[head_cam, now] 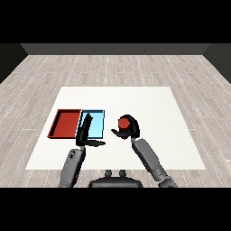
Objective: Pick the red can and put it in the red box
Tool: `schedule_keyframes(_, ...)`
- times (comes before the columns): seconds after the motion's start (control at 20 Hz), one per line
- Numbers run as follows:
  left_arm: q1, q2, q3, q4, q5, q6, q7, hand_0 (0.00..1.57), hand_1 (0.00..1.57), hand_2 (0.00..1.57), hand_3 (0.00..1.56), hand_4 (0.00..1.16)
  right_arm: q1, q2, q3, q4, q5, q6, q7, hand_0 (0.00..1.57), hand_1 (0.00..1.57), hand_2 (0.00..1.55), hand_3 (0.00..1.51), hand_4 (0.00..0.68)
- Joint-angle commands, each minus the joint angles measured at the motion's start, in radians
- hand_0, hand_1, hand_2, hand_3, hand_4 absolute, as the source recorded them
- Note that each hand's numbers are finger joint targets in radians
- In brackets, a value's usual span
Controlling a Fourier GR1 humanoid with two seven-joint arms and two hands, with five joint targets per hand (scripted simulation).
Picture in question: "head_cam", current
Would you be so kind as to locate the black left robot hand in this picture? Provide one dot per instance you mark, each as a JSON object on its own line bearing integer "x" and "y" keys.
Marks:
{"x": 83, "y": 135}

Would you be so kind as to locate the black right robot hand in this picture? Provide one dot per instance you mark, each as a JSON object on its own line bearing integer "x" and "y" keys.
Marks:
{"x": 134, "y": 127}

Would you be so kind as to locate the small red can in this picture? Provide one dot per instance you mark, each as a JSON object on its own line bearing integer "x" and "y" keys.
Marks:
{"x": 123, "y": 124}

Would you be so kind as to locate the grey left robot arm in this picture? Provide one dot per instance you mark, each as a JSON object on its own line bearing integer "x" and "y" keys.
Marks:
{"x": 72, "y": 168}

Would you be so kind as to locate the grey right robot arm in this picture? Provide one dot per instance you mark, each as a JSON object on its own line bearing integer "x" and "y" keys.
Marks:
{"x": 152, "y": 162}

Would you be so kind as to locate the light blue shallow open box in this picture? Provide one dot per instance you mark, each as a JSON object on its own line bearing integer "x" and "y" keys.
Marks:
{"x": 97, "y": 124}

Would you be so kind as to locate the red shallow open box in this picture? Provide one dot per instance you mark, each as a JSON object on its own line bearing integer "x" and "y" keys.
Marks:
{"x": 64, "y": 124}

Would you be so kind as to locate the dark grey robot body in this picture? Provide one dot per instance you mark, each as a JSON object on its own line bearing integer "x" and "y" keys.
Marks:
{"x": 115, "y": 181}

